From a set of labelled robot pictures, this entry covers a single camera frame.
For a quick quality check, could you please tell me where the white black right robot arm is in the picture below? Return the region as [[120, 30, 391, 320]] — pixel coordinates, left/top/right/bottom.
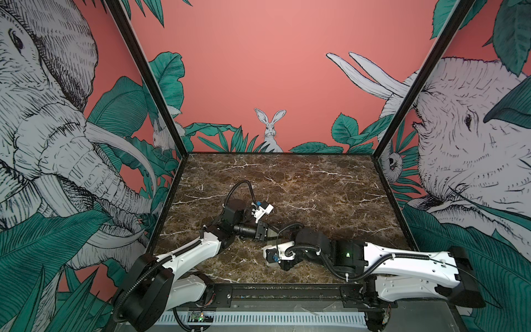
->
[[263, 228, 486, 308]]

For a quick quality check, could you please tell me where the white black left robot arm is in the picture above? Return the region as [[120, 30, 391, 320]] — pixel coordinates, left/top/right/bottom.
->
[[112, 199, 274, 331]]

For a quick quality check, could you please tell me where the green circuit board with leds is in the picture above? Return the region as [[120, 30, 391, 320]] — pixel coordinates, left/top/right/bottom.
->
[[188, 311, 214, 325]]

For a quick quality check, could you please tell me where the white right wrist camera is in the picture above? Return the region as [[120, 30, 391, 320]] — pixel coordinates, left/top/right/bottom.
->
[[262, 242, 295, 266]]

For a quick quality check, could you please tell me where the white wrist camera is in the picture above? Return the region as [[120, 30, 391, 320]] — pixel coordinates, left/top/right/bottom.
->
[[253, 201, 274, 224], [262, 242, 295, 266]]

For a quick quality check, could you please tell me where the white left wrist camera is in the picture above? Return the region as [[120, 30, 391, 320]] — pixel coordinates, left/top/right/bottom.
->
[[253, 201, 274, 224]]

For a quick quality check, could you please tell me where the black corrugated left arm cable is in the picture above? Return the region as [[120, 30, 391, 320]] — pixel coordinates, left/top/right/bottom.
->
[[223, 179, 258, 208]]

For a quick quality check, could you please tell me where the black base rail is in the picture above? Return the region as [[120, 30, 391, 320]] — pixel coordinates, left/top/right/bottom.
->
[[208, 284, 398, 311]]

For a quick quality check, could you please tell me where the white slotted cable duct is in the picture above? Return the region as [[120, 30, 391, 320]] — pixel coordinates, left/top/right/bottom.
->
[[156, 311, 367, 329]]

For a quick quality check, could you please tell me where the black left corner frame post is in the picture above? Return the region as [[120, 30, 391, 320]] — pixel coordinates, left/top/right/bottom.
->
[[105, 0, 189, 158]]

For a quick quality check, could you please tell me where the black corner frame post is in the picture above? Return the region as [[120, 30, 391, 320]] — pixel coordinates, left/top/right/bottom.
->
[[105, 0, 189, 158], [372, 0, 475, 160]]

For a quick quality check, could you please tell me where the black right corner frame post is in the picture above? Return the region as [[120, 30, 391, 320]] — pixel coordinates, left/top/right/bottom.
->
[[372, 0, 475, 160]]

